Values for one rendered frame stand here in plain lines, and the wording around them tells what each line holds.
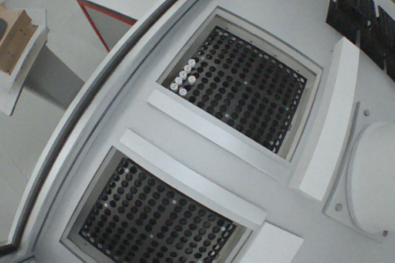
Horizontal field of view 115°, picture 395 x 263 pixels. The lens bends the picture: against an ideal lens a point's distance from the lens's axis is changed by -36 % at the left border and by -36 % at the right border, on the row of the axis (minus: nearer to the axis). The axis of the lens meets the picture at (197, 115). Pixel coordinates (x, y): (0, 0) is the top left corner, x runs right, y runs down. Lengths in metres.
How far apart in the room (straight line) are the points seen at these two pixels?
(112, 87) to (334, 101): 0.33
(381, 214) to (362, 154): 0.11
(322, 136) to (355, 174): 0.10
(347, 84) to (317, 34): 0.14
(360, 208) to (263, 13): 0.41
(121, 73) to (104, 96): 0.04
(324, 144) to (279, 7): 0.30
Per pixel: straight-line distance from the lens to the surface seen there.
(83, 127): 0.27
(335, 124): 0.33
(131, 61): 0.28
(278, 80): 0.39
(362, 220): 0.40
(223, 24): 0.46
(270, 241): 0.31
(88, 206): 0.45
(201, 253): 0.35
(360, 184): 0.37
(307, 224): 0.35
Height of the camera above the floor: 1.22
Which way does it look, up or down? 75 degrees down
